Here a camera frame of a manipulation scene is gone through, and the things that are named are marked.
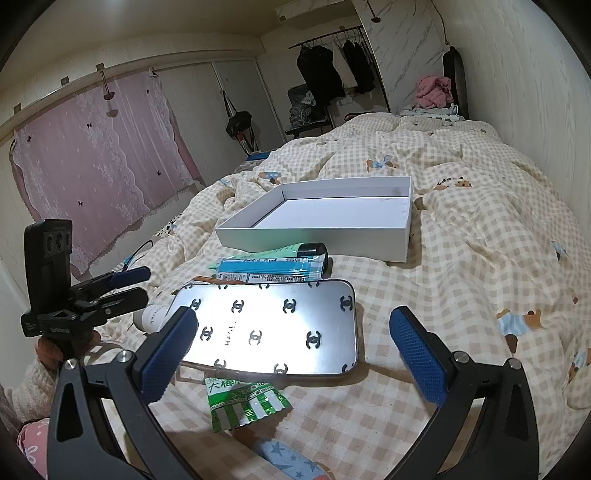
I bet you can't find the small white bottle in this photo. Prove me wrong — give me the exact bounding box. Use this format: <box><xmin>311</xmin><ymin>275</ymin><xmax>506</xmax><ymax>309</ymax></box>
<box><xmin>134</xmin><ymin>302</ymin><xmax>178</xmax><ymax>333</ymax></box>

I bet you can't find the person's pink pajama leg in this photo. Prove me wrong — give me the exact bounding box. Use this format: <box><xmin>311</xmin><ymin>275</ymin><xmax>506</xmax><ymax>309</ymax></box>
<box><xmin>17</xmin><ymin>418</ymin><xmax>49</xmax><ymax>480</ymax></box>

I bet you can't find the white hanging garment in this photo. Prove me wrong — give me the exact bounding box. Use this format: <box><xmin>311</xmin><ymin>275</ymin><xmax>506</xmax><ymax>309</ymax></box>
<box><xmin>332</xmin><ymin>46</ymin><xmax>356</xmax><ymax>89</ymax></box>

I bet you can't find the black clothes rack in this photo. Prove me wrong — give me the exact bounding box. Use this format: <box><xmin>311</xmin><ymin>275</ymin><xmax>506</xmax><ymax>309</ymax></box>
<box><xmin>288</xmin><ymin>25</ymin><xmax>366</xmax><ymax>51</ymax></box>

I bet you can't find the light patterned pillow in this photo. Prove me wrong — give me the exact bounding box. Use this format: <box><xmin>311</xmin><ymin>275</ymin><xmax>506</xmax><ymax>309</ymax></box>
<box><xmin>399</xmin><ymin>104</ymin><xmax>463</xmax><ymax>123</ymax></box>

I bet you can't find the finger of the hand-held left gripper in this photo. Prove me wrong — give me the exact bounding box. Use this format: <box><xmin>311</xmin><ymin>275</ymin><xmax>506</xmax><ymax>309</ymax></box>
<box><xmin>85</xmin><ymin>286</ymin><xmax>150</xmax><ymax>321</ymax></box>
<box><xmin>95</xmin><ymin>266</ymin><xmax>151</xmax><ymax>294</ymax></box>

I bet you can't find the green snack packet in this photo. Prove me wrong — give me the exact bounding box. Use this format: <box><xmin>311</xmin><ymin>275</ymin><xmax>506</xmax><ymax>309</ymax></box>
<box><xmin>204</xmin><ymin>374</ymin><xmax>291</xmax><ymax>433</ymax></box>

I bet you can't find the pink crumpled cloth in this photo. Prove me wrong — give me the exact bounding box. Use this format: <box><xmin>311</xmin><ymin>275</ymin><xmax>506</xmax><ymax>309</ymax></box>
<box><xmin>414</xmin><ymin>75</ymin><xmax>454</xmax><ymax>108</ymax></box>

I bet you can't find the person's left forearm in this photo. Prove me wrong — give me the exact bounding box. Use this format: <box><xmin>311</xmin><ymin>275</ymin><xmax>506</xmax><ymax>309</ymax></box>
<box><xmin>0</xmin><ymin>357</ymin><xmax>65</xmax><ymax>428</ymax></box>

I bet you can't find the black hanging bag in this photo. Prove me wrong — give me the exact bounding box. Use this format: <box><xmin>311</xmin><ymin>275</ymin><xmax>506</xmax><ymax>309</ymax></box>
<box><xmin>222</xmin><ymin>90</ymin><xmax>254</xmax><ymax>139</ymax></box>

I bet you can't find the green tube with black cap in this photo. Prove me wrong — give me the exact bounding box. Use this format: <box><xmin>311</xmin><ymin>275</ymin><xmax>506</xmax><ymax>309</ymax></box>
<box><xmin>217</xmin><ymin>242</ymin><xmax>329</xmax><ymax>279</ymax></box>

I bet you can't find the white cardboard box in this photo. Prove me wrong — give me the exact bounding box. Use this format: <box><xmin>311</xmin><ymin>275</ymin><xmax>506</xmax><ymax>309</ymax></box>
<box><xmin>215</xmin><ymin>176</ymin><xmax>413</xmax><ymax>264</ymax></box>

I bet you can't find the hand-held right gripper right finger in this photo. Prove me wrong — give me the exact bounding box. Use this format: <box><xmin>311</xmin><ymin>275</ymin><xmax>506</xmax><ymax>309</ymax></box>
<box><xmin>389</xmin><ymin>307</ymin><xmax>541</xmax><ymax>480</ymax></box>

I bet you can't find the mirrored phone case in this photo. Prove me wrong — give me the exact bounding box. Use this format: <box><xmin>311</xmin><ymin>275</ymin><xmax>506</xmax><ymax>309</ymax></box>
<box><xmin>168</xmin><ymin>279</ymin><xmax>360</xmax><ymax>377</ymax></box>

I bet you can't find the black hanging garment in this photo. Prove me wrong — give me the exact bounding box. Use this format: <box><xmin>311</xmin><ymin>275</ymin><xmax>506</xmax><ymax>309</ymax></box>
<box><xmin>297</xmin><ymin>44</ymin><xmax>335</xmax><ymax>100</ymax></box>
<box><xmin>342</xmin><ymin>39</ymin><xmax>376</xmax><ymax>95</ymax></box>

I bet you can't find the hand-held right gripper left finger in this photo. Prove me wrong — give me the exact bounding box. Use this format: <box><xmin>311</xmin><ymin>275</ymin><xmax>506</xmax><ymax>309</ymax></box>
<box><xmin>46</xmin><ymin>306</ymin><xmax>200</xmax><ymax>480</ymax></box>

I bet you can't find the blue snack packet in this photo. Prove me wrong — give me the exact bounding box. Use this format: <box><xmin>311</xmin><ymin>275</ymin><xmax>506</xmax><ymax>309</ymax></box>
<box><xmin>216</xmin><ymin>256</ymin><xmax>326</xmax><ymax>284</ymax></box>

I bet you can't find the person's left hand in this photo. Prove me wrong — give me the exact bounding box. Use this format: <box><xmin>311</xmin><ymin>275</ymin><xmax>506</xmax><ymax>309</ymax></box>
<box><xmin>36</xmin><ymin>330</ymin><xmax>101</xmax><ymax>370</ymax></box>

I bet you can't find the pink lace curtain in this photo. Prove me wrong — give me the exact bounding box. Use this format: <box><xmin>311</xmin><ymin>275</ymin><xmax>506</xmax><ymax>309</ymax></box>
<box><xmin>9</xmin><ymin>69</ymin><xmax>201</xmax><ymax>280</ymax></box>

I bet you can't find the chair piled with clothes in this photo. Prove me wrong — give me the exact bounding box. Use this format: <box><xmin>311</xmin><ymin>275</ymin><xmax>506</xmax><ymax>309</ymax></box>
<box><xmin>285</xmin><ymin>85</ymin><xmax>333</xmax><ymax>138</ymax></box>

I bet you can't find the black wall cable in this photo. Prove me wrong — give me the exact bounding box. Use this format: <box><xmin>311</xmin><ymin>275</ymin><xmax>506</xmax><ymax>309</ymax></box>
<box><xmin>436</xmin><ymin>0</ymin><xmax>453</xmax><ymax>48</ymax></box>

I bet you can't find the blue star-print sock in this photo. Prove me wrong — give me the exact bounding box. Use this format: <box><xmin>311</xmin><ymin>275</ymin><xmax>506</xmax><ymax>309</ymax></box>
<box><xmin>252</xmin><ymin>436</ymin><xmax>333</xmax><ymax>480</ymax></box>

